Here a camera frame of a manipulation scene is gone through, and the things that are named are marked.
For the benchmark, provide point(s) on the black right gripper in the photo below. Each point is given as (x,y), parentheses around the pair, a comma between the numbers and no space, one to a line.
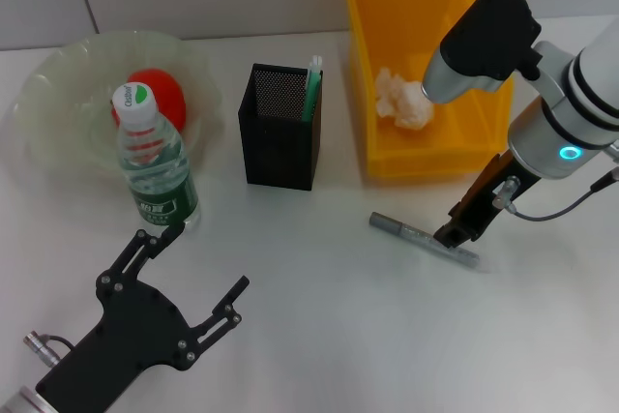
(488,195)

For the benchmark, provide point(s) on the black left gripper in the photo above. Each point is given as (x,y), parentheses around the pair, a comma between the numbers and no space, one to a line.
(130,331)

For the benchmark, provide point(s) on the grey marker pen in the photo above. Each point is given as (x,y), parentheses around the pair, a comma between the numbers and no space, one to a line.
(396,227)

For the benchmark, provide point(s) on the clear green-label water bottle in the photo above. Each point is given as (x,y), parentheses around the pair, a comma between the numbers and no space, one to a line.
(159,181)

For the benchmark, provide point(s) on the white paper ball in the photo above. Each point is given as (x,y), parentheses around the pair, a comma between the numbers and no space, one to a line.
(403,103)

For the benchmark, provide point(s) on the red-orange fruit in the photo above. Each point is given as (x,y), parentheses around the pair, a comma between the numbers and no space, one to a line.
(169,94)

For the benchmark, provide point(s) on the mint green pen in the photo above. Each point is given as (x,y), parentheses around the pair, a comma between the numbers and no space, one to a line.
(312,89)

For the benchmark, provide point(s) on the black mesh pen holder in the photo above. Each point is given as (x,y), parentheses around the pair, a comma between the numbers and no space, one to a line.
(280,152)

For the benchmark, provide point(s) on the pale green glass fruit plate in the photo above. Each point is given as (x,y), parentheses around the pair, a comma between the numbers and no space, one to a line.
(63,94)

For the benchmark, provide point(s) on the silver right wrist connector plug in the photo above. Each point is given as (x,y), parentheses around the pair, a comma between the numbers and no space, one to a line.
(505,193)

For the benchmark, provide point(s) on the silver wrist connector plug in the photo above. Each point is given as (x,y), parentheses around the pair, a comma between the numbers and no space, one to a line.
(505,193)
(41,347)

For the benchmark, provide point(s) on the yellow plastic bin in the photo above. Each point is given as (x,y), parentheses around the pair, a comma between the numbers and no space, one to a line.
(430,156)

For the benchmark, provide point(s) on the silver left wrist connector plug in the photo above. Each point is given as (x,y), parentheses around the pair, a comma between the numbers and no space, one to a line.
(41,347)

